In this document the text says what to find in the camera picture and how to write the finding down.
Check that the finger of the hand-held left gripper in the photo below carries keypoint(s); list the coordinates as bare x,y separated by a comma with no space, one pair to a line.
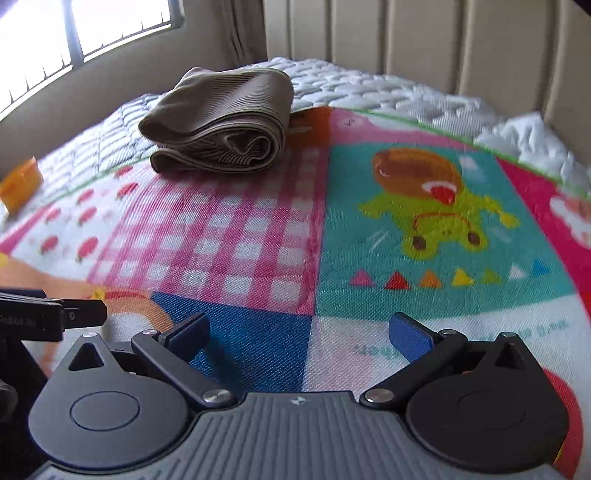
85,314

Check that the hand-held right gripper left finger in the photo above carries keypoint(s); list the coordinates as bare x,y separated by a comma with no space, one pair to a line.
190,336

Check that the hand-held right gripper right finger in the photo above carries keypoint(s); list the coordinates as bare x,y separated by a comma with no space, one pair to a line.
408,334

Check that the brown striped knit garment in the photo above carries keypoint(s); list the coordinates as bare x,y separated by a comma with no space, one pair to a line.
221,124

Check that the colourful cartoon printed blanket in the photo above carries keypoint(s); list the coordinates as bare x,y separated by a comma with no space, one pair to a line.
258,240

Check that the yellow plastic cup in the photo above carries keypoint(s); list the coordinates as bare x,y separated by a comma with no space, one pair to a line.
21,187

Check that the grey quilted mattress pad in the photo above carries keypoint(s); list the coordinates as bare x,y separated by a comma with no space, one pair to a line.
378,90

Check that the barred window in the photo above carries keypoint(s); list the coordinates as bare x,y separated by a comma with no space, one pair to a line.
92,32

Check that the beige padded bed headboard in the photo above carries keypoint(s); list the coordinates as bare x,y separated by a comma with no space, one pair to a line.
438,41

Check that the beige curtain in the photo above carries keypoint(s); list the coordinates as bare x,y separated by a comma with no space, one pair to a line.
244,27

